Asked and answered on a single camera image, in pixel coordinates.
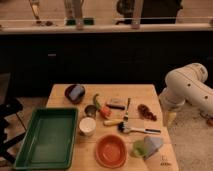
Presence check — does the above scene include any dark red grape bunch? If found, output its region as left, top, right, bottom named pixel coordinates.
left=138, top=104, right=157, bottom=121

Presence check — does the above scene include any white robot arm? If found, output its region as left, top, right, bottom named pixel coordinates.
left=159, top=63, right=213, bottom=126

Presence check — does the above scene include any green plastic tray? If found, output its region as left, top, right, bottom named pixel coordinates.
left=14, top=108, right=78, bottom=170

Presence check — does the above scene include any green cup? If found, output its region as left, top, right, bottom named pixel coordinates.
left=132, top=140, right=147, bottom=157

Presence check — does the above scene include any metal fork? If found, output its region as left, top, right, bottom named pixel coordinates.
left=123, top=98, right=131, bottom=122

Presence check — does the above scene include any black head dish brush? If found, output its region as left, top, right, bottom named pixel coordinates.
left=118, top=122, right=161, bottom=134

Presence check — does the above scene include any yellow banana toy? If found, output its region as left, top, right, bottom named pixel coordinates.
left=103, top=119, right=122, bottom=126

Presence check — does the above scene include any orange carrot piece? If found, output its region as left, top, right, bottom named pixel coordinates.
left=99, top=106, right=111, bottom=119

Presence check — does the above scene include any orange bowl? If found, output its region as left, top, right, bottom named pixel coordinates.
left=94, top=134, right=127, bottom=169

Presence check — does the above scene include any green chili pepper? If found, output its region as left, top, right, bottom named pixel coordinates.
left=93, top=94, right=101, bottom=110

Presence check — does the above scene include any small metal cup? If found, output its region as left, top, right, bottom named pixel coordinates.
left=84, top=105, right=97, bottom=118

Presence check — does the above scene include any white cup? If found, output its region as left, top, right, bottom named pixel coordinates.
left=79, top=117, right=96, bottom=136

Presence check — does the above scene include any blue sponge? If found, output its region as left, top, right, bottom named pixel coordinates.
left=69, top=85, right=84, bottom=101

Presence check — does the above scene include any dark maroon bowl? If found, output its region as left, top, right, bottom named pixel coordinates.
left=65, top=84, right=85, bottom=104

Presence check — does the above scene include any black chair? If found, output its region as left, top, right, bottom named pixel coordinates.
left=0, top=98, right=25, bottom=164

